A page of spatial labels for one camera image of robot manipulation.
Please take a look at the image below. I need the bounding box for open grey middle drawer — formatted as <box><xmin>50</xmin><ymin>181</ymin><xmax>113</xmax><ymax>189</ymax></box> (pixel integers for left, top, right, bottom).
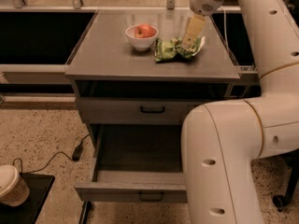
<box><xmin>75</xmin><ymin>124</ymin><xmax>187</xmax><ymax>203</ymax></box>

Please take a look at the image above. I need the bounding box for green jalapeno chip bag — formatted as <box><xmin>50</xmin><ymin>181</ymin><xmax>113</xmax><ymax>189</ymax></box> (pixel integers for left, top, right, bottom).
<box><xmin>154</xmin><ymin>37</ymin><xmax>205</xmax><ymax>63</ymax></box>

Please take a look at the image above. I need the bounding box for paper coffee cup with lid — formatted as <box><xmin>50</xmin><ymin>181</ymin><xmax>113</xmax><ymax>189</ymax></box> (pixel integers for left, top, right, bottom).
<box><xmin>0</xmin><ymin>165</ymin><xmax>30</xmax><ymax>207</ymax></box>

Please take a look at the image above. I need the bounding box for black power adapter with cable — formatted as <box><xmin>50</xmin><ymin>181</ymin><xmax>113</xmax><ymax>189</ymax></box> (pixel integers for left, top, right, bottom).
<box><xmin>12</xmin><ymin>133</ymin><xmax>92</xmax><ymax>174</ymax></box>

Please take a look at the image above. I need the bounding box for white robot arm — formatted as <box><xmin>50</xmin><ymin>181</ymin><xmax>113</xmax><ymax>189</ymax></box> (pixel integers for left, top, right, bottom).
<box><xmin>181</xmin><ymin>0</ymin><xmax>299</xmax><ymax>224</ymax></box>

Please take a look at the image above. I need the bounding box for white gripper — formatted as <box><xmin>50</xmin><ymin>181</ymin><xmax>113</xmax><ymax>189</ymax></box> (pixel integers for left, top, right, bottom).
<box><xmin>181</xmin><ymin>0</ymin><xmax>224</xmax><ymax>49</ymax></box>

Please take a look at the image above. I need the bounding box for black side table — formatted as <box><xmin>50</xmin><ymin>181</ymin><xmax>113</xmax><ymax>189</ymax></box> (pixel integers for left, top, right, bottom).
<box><xmin>0</xmin><ymin>173</ymin><xmax>55</xmax><ymax>224</ymax></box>

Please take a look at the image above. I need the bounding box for closed grey top drawer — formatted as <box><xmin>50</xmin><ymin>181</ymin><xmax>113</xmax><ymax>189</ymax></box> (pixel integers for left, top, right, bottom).
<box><xmin>76</xmin><ymin>97</ymin><xmax>202</xmax><ymax>125</ymax></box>

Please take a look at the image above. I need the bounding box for white ceramic bowl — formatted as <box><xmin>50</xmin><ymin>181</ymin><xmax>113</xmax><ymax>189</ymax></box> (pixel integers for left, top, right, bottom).
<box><xmin>125</xmin><ymin>24</ymin><xmax>159</xmax><ymax>51</ymax></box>

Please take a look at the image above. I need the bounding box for red apple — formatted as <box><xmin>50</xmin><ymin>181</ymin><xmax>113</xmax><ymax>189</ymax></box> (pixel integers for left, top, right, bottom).
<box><xmin>135</xmin><ymin>23</ymin><xmax>156</xmax><ymax>38</ymax></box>

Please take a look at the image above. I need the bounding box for white cable on cabinet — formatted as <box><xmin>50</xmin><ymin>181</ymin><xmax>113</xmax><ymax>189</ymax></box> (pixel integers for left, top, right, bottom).
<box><xmin>221</xmin><ymin>7</ymin><xmax>232</xmax><ymax>53</ymax></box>

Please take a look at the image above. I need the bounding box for grey drawer cabinet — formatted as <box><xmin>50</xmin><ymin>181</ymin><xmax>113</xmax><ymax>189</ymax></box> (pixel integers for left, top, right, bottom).
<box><xmin>64</xmin><ymin>8</ymin><xmax>241</xmax><ymax>205</ymax></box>

